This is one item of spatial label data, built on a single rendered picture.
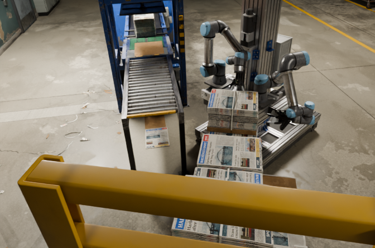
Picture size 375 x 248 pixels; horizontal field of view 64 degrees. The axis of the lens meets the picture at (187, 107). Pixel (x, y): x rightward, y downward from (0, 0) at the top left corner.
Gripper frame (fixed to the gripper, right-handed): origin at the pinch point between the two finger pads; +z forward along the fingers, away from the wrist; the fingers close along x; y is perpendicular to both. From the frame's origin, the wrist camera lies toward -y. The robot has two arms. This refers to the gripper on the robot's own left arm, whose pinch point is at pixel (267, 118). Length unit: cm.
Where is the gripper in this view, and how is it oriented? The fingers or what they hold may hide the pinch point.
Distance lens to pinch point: 253.3
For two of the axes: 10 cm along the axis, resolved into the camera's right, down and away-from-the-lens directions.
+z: -9.8, -0.8, 1.9
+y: -0.3, -8.4, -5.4
